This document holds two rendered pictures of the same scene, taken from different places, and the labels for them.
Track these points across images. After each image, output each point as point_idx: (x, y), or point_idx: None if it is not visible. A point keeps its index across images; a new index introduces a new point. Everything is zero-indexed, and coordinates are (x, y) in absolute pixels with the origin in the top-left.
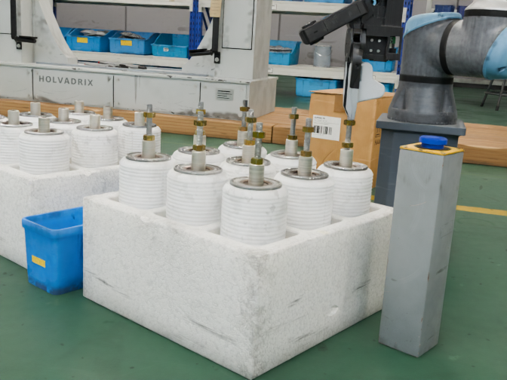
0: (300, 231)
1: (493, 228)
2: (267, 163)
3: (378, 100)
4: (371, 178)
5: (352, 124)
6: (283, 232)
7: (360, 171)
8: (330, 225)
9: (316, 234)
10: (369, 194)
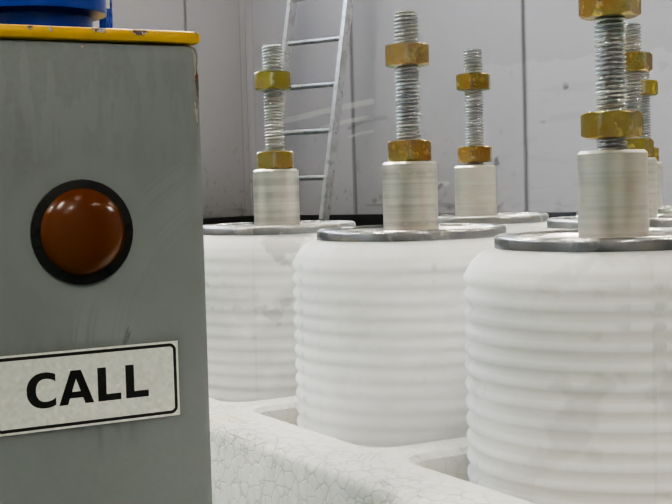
0: (247, 403)
1: None
2: (576, 221)
3: None
4: (525, 298)
5: (582, 8)
6: (210, 377)
7: (498, 250)
8: (306, 430)
9: (209, 412)
10: (519, 388)
